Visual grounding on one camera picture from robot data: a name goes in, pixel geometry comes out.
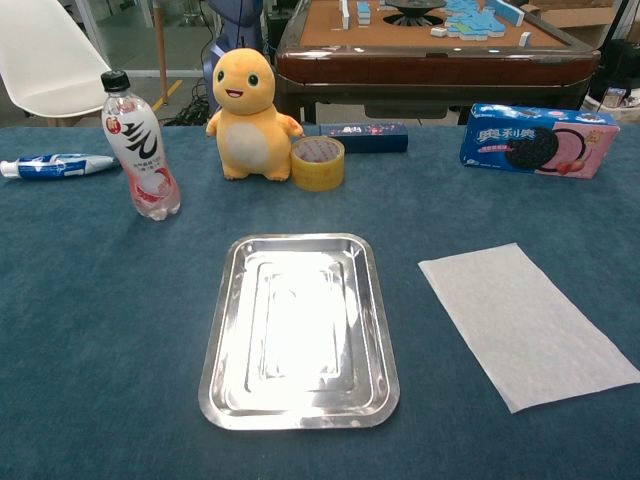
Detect white cloth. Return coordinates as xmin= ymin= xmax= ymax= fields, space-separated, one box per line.
xmin=417 ymin=242 xmax=640 ymax=415

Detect shiny metal tray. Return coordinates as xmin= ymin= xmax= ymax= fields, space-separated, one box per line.
xmin=198 ymin=232 xmax=401 ymax=431

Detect yellow tape roll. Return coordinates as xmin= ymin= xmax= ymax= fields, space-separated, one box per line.
xmin=290 ymin=136 xmax=347 ymax=193

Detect dark blue narrow box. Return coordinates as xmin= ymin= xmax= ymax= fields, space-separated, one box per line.
xmin=319 ymin=122 xmax=409 ymax=154

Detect yellow plush dinosaur toy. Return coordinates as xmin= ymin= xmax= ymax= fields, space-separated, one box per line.
xmin=205 ymin=47 xmax=305 ymax=182

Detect clear pink drink bottle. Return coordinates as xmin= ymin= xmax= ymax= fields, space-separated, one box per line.
xmin=100 ymin=70 xmax=182 ymax=222

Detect blue pink cookie box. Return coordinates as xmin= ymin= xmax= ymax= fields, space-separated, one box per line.
xmin=459 ymin=103 xmax=621 ymax=181

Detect brown mahjong table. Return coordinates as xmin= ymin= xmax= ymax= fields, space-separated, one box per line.
xmin=274 ymin=0 xmax=602 ymax=126

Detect blue grey machine base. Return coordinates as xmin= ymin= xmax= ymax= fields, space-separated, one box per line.
xmin=202 ymin=0 xmax=264 ymax=114

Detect blue felt table cloth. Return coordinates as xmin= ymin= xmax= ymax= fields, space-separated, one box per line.
xmin=0 ymin=124 xmax=640 ymax=480

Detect black mahjong table centre dome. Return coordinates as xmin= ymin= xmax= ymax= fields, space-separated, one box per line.
xmin=382 ymin=0 xmax=449 ymax=27

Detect wooden pole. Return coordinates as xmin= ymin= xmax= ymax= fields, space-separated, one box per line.
xmin=152 ymin=0 xmax=169 ymax=95

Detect blue mahjong tile pile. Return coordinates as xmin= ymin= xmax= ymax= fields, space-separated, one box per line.
xmin=442 ymin=0 xmax=504 ymax=41

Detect blue white toothpaste tube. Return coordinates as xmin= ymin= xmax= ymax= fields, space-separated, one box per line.
xmin=0 ymin=153 xmax=121 ymax=181

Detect blue mahjong tile row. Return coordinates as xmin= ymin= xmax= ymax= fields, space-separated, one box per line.
xmin=487 ymin=0 xmax=526 ymax=26

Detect white chair wooden legs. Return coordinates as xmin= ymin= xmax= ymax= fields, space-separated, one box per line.
xmin=0 ymin=0 xmax=114 ymax=128

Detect black cable bundle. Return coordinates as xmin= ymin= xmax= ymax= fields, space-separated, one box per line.
xmin=163 ymin=79 xmax=211 ymax=126

